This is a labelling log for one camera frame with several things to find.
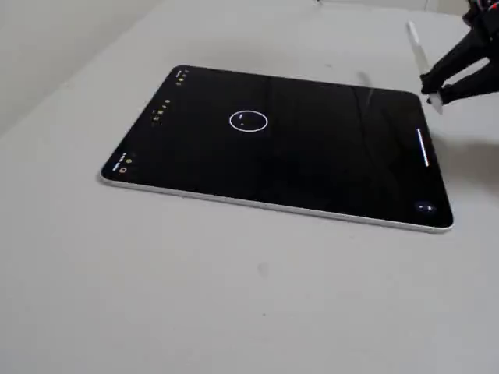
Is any black screen silver tablet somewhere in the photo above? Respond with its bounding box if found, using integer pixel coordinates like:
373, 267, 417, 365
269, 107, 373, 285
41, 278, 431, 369
99, 65, 455, 235

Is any white stylus pen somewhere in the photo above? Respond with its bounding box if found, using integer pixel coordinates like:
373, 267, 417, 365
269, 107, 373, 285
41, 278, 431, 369
406, 21, 445, 115

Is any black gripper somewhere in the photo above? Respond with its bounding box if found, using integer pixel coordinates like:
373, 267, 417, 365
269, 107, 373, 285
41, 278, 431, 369
419, 0, 499, 105

